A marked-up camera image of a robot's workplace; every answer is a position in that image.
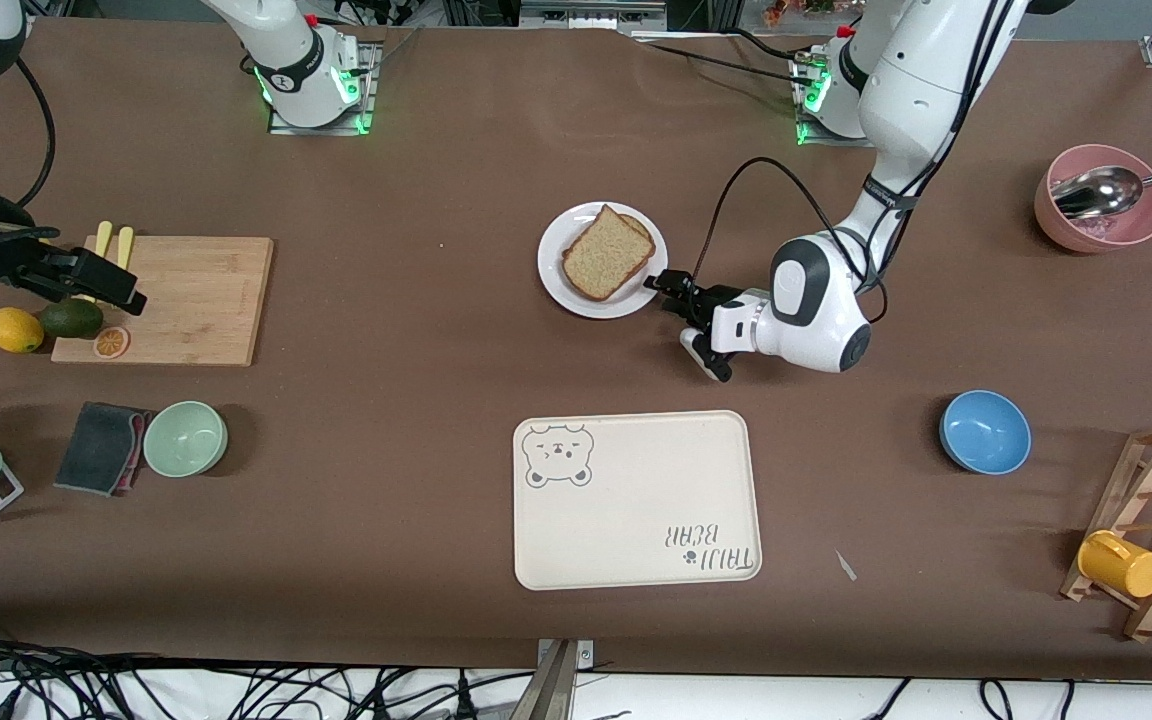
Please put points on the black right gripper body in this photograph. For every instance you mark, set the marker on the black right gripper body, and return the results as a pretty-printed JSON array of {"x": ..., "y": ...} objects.
[{"x": 4, "y": 262}]

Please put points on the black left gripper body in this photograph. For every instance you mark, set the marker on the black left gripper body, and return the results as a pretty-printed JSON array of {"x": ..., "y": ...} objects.
[{"x": 707, "y": 300}]

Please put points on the brown bread slice sandwich lid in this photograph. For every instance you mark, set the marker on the brown bread slice sandwich lid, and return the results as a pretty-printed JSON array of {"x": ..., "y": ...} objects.
[{"x": 606, "y": 255}]

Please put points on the white round plate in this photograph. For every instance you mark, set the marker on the white round plate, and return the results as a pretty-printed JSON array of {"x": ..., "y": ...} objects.
[{"x": 556, "y": 285}]

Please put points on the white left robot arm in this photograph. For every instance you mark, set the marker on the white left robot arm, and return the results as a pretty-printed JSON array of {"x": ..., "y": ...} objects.
[{"x": 821, "y": 300}]

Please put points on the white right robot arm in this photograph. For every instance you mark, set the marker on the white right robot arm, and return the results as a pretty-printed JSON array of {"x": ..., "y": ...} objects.
[{"x": 301, "y": 60}]

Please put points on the yellow plastic fork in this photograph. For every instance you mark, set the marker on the yellow plastic fork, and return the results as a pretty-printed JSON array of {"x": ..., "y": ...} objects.
[{"x": 124, "y": 240}]

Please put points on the yellow plastic knife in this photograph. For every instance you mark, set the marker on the yellow plastic knife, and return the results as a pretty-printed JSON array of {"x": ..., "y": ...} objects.
[{"x": 101, "y": 235}]

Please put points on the orange slice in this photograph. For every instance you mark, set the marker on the orange slice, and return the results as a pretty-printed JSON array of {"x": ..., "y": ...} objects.
[{"x": 111, "y": 343}]

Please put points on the dark green avocado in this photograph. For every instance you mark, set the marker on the dark green avocado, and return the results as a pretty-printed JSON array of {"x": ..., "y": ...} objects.
[{"x": 71, "y": 320}]

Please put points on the yellow lemon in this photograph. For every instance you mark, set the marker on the yellow lemon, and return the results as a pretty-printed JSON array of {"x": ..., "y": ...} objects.
[{"x": 16, "y": 332}]

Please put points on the wooden cutting board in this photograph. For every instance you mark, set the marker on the wooden cutting board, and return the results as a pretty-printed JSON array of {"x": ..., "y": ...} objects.
[{"x": 196, "y": 300}]

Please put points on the dark grey folded cloth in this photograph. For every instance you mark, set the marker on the dark grey folded cloth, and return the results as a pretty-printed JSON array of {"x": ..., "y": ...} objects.
[{"x": 96, "y": 445}]

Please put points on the pale green bowl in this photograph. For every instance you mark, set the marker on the pale green bowl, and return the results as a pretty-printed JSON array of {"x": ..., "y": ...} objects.
[{"x": 184, "y": 440}]

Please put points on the cream tray with bear print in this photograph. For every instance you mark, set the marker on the cream tray with bear print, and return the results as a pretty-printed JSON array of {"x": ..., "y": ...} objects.
[{"x": 636, "y": 500}]

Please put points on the brown table cover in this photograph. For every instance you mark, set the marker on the brown table cover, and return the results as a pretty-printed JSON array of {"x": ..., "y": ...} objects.
[{"x": 436, "y": 350}]

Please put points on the small white paper scrap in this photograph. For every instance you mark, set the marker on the small white paper scrap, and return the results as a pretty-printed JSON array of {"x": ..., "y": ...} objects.
[{"x": 845, "y": 566}]

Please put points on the blue bowl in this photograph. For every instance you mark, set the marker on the blue bowl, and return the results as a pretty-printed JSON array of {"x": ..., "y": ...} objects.
[{"x": 986, "y": 432}]

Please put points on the pink bowl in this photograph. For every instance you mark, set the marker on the pink bowl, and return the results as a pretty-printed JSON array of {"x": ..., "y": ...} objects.
[{"x": 1086, "y": 242}]

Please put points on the metal spoon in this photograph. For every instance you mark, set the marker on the metal spoon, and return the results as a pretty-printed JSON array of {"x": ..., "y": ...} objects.
[{"x": 1101, "y": 192}]

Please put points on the wooden mug rack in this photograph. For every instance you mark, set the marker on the wooden mug rack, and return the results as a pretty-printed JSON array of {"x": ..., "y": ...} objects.
[{"x": 1110, "y": 500}]

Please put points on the yellow plastic mug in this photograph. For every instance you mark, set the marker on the yellow plastic mug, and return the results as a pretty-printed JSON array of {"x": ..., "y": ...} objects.
[{"x": 1121, "y": 565}]

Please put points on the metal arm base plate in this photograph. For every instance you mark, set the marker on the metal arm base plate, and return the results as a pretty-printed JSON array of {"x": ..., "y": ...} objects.
[
  {"x": 808, "y": 120},
  {"x": 370, "y": 100}
]

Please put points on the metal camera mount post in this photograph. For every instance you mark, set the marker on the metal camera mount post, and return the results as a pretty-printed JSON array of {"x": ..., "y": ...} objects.
[{"x": 556, "y": 690}]

